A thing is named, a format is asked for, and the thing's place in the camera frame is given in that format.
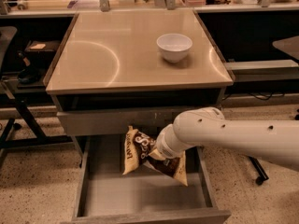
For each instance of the white ceramic bowl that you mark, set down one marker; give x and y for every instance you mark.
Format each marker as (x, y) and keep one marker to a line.
(174, 47)

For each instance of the open grey middle drawer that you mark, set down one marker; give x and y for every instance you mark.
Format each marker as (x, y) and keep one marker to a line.
(107, 196)

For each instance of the brown Late July chip bag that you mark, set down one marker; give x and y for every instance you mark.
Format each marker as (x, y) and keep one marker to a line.
(137, 148)

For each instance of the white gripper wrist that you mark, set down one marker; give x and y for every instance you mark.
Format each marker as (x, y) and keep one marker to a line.
(165, 148)

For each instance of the grey shelf rail right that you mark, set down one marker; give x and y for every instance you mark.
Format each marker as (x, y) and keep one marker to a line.
(264, 70)

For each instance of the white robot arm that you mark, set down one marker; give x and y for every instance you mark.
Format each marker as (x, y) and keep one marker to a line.
(275, 141)

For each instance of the closed grey top drawer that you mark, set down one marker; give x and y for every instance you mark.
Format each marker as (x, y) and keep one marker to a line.
(116, 121)

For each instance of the dark box on shelf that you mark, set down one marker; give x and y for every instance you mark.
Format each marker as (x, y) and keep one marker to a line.
(42, 46)

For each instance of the grey drawer cabinet with counter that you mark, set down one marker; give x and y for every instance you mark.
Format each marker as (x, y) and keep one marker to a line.
(111, 60)

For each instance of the black wheeled stand base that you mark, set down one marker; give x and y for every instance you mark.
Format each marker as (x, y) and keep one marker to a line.
(262, 175)

